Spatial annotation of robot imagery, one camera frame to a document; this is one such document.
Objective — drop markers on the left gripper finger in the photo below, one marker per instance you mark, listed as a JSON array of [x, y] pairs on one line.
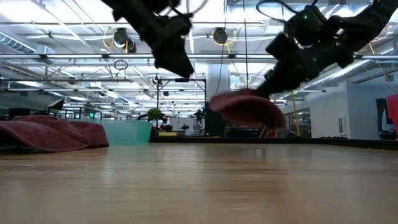
[[174, 59]]

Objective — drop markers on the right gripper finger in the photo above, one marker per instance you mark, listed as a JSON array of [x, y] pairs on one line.
[[280, 82]]

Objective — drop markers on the maroon baseball cap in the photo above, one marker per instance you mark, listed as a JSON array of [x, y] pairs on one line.
[[46, 137], [248, 109]]

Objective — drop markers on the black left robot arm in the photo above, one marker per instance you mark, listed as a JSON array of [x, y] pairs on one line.
[[130, 9]]

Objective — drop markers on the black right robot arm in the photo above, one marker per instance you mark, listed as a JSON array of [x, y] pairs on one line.
[[367, 21]]

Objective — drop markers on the green potted plant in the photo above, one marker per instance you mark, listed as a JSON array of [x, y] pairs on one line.
[[154, 114]]

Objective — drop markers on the black box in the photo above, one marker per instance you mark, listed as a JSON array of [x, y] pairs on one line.
[[214, 124]]

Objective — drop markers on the teal plastic tray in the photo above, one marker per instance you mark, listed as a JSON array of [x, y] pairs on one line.
[[130, 132]]

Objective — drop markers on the distant black rig frame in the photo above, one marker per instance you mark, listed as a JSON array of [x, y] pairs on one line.
[[202, 80]]

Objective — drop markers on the silver ventilation duct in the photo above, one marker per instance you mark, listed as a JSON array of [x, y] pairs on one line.
[[15, 43], [342, 73]]

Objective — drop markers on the long ceiling light rail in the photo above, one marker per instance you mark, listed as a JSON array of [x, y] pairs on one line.
[[77, 56]]

